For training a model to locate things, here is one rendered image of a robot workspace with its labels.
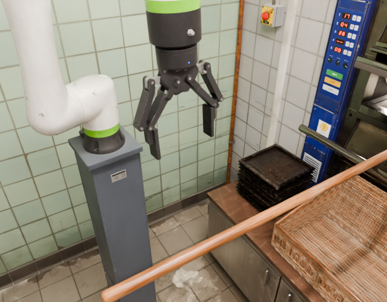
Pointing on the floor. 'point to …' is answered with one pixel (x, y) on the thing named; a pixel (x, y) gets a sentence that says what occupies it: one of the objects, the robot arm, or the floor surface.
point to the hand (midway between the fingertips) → (183, 140)
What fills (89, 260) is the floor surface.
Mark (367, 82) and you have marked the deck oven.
